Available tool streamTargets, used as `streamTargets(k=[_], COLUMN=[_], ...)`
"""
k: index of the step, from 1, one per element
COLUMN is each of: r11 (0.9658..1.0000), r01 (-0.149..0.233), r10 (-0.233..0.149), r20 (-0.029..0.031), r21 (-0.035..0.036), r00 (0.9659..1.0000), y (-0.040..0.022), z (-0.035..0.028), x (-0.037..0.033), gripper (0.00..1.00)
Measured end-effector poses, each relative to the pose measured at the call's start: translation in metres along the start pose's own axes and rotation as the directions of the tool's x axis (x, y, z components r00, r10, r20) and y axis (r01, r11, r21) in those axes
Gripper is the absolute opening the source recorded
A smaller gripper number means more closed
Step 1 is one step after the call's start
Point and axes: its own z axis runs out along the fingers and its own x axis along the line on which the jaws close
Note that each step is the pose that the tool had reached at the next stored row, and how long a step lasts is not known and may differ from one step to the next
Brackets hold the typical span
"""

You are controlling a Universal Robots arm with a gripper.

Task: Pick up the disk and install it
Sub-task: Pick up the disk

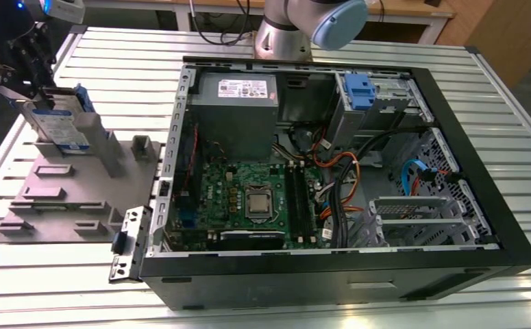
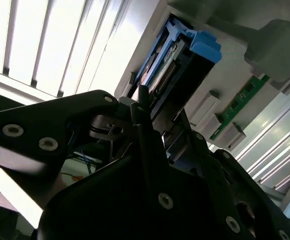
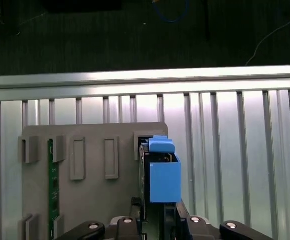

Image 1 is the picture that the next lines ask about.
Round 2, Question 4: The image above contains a green motherboard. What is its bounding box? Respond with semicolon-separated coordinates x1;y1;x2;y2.
168;160;335;251

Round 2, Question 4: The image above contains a silver CPU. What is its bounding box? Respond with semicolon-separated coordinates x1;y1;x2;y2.
247;195;271;212

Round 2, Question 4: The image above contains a blue drive latch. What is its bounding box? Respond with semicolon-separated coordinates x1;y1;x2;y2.
343;72;379;111

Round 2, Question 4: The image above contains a hard disk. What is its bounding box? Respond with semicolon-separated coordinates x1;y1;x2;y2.
16;84;94;156

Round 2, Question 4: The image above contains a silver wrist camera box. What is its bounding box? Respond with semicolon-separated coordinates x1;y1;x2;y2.
47;0;87;25

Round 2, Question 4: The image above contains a metal socket cover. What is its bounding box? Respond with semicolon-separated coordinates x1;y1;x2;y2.
243;189;276;223

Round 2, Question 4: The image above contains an orange wire bundle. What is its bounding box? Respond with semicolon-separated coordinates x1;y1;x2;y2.
312;150;367;220

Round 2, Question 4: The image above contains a black graphics card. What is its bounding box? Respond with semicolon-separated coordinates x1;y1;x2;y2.
208;229;288;250

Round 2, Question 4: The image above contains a grey parts rack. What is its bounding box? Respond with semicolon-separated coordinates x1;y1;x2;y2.
0;112;166;247

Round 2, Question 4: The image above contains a black RAM slot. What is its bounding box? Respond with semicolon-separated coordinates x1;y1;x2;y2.
284;160;306;245
295;160;319;245

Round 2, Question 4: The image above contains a grey power supply unit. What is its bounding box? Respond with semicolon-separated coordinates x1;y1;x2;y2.
187;72;279;162

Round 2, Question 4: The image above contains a blue data wire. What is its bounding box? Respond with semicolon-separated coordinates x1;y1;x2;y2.
401;158;447;198

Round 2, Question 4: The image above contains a black cable bundle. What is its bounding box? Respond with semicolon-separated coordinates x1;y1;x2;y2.
328;116;431;247

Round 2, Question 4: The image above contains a black open PC case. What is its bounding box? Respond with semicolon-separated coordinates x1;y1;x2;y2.
139;56;531;311

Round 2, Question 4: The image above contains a CPU socket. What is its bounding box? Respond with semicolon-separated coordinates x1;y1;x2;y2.
240;184;279;226

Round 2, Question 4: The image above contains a grey metal drive cage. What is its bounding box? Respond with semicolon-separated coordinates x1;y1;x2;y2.
327;71;434;155

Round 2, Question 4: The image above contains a wooden desk white frame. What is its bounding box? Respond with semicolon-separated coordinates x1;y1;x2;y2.
82;0;458;45

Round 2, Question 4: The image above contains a wooden cabinet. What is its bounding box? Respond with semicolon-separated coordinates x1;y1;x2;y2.
434;0;531;88

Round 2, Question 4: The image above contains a metal disk bay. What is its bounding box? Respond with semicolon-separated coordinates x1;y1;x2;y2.
367;195;498;247

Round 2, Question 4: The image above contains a thin red wire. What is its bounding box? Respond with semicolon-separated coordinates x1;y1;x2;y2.
187;123;200;193

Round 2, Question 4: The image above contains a red black power wire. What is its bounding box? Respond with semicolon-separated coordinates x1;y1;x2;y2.
419;169;459;188

